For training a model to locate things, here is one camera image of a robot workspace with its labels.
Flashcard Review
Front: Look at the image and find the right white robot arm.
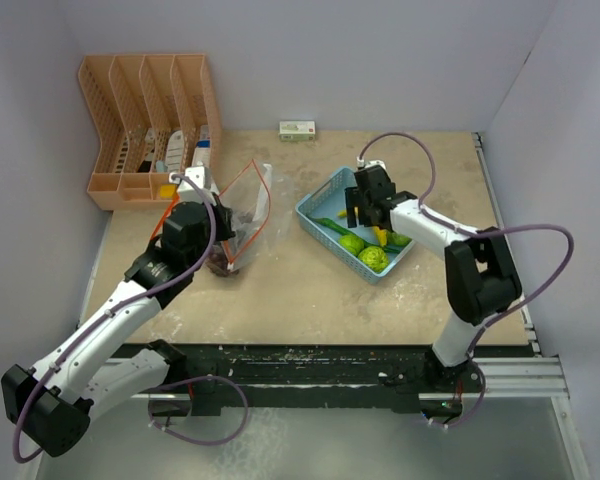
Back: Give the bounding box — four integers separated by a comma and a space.
345, 162, 522, 391

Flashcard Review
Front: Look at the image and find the blue white box in organizer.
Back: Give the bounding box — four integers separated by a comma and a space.
191, 125, 211, 167

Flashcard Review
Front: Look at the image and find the clear orange-zip bag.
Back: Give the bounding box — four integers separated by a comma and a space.
151, 198, 239, 277

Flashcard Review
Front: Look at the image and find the small white green box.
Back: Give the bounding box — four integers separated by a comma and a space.
278, 120, 316, 142

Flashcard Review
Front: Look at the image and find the orange desk file organizer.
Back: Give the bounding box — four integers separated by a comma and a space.
78, 53, 223, 211

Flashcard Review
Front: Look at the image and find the green bumpy fruit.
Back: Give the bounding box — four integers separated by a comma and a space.
358, 246, 389, 273

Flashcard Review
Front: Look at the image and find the yellow banana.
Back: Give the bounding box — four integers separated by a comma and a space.
337, 209, 388, 247

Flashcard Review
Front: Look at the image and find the white tube in organizer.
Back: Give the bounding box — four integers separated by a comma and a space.
164, 130, 185, 173

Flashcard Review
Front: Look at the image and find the light blue plastic basket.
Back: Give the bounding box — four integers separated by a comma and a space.
295, 167, 415, 285

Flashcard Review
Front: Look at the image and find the yellow block in organizer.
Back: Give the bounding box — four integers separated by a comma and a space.
158, 184, 177, 199

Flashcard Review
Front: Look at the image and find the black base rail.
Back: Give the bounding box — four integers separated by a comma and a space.
147, 340, 484, 416

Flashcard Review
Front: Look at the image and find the red grape bunch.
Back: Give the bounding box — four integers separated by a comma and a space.
205, 213, 254, 278

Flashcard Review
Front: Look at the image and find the green chili pepper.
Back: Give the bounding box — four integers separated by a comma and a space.
310, 217, 401, 254

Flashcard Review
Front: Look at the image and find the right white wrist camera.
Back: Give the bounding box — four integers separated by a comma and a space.
356, 157, 386, 171

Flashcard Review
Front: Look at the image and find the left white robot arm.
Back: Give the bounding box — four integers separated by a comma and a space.
1, 196, 233, 464

